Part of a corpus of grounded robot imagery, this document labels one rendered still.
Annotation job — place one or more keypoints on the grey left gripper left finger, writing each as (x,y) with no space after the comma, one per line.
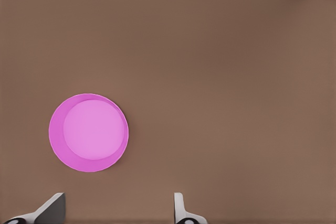
(50,209)

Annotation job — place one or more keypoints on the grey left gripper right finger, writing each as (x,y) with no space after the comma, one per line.
(181,211)

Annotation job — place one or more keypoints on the pink round bowl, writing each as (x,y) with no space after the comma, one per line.
(92,132)

